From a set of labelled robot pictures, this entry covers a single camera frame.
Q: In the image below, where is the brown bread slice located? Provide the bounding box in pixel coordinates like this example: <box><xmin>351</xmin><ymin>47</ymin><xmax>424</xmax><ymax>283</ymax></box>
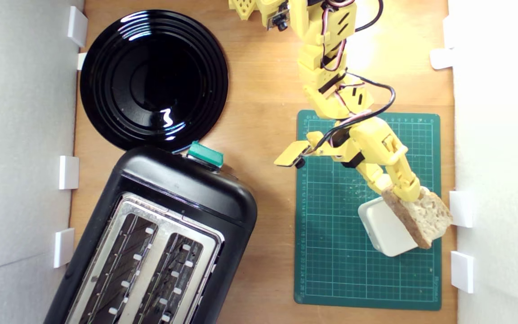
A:
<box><xmin>381</xmin><ymin>186</ymin><xmax>454</xmax><ymax>250</ymax></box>

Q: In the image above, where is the green toaster lever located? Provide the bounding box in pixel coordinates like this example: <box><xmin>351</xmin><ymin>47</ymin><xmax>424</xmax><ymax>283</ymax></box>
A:
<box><xmin>186</xmin><ymin>140</ymin><xmax>225</xmax><ymax>169</ymax></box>

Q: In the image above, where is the black two-slot toaster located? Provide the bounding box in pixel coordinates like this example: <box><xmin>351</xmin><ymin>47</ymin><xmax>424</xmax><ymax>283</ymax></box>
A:
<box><xmin>43</xmin><ymin>145</ymin><xmax>258</xmax><ymax>324</ymax></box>

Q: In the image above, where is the white rounded block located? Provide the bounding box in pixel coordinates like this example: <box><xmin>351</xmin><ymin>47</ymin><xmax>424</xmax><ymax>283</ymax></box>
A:
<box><xmin>358</xmin><ymin>196</ymin><xmax>421</xmax><ymax>258</ymax></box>

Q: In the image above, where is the green cutting mat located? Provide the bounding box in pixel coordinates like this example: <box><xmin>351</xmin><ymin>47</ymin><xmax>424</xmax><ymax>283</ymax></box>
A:
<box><xmin>294</xmin><ymin>109</ymin><xmax>442</xmax><ymax>311</ymax></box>

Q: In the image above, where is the black round plate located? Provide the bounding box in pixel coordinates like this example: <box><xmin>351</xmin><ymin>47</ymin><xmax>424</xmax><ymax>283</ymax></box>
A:
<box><xmin>80</xmin><ymin>9</ymin><xmax>229</xmax><ymax>152</ymax></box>

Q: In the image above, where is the yellow wrist camera box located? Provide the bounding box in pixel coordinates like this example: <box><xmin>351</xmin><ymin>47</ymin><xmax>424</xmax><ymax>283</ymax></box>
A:
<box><xmin>273</xmin><ymin>139</ymin><xmax>313</xmax><ymax>169</ymax></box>

